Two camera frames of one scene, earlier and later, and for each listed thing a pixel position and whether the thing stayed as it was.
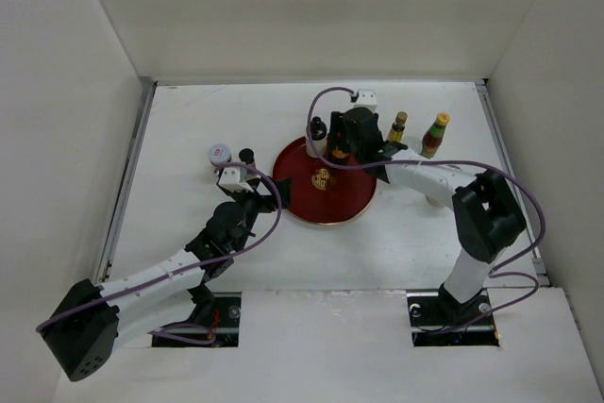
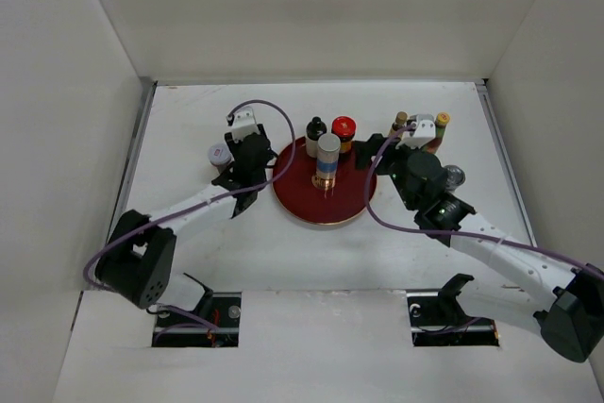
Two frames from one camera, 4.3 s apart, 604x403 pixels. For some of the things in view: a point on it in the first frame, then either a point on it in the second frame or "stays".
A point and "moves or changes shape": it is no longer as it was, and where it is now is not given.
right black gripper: [339, 125] to [364, 147]
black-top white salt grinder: [316, 136] stays
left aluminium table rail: [147, 92] stays
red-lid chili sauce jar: [339, 153] moves or changes shape
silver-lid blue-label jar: [415, 143] moves or changes shape
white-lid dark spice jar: [219, 153] stays
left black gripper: [264, 201] to [232, 144]
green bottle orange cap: [432, 138] stays
